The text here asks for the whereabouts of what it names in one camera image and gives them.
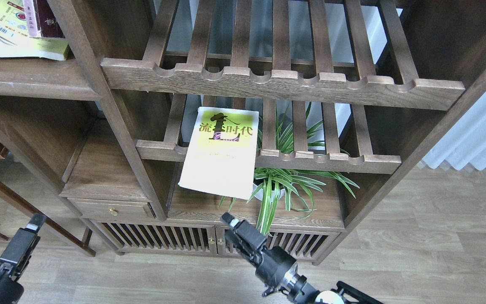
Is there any green blue illustrated book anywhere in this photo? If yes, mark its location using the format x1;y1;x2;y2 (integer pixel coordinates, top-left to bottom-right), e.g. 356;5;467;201
0;0;70;60

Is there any left slatted cabinet door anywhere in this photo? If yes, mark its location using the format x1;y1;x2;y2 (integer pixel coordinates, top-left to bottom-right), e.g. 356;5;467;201
95;222;218;256

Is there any white plant pot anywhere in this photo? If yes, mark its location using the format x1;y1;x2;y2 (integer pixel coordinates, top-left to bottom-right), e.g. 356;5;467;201
253;183;285;201

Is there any maroon thick book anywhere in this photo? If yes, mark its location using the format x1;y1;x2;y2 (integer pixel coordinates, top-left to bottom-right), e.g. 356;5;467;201
23;0;65;39

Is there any yellow white book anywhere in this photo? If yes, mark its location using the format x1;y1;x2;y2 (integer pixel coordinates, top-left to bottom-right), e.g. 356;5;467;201
178;106;259;200

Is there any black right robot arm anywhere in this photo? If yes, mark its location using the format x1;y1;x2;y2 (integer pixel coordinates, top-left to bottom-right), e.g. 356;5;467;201
221;212;379;304

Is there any right slatted cabinet door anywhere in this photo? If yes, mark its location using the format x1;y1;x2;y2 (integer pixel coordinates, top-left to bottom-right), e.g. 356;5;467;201
215;226;339;261

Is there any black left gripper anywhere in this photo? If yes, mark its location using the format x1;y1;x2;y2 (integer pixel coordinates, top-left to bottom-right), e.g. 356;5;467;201
0;213;48;304

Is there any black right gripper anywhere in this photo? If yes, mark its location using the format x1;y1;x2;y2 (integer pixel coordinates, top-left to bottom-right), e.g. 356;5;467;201
221;212;319;301

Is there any slatted cabinet door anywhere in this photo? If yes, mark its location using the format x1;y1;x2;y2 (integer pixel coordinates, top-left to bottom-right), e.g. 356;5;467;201
215;226;339;261
95;222;218;256

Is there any dark wooden bookshelf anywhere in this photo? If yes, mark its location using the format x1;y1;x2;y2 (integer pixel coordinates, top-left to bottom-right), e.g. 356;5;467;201
0;0;486;265

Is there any white curtain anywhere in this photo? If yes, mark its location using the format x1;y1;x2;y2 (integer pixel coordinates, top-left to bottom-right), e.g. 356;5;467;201
422;92;486;171

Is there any wooden drawer brass knob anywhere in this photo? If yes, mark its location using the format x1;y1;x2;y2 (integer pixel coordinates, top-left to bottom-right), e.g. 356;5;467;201
69;198;154;220

